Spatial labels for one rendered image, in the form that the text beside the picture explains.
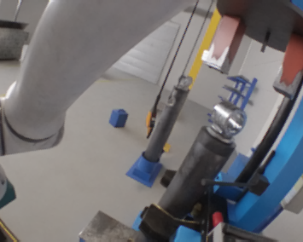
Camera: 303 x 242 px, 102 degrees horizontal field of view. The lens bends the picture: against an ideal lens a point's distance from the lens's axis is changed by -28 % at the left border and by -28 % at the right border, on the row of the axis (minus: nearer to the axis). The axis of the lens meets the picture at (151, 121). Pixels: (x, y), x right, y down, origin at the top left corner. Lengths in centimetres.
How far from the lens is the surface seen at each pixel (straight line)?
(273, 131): 111
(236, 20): 97
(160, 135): 227
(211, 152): 83
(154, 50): 1200
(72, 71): 19
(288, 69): 82
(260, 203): 107
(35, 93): 25
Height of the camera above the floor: 170
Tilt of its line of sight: 20 degrees down
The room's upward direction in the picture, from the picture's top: 22 degrees clockwise
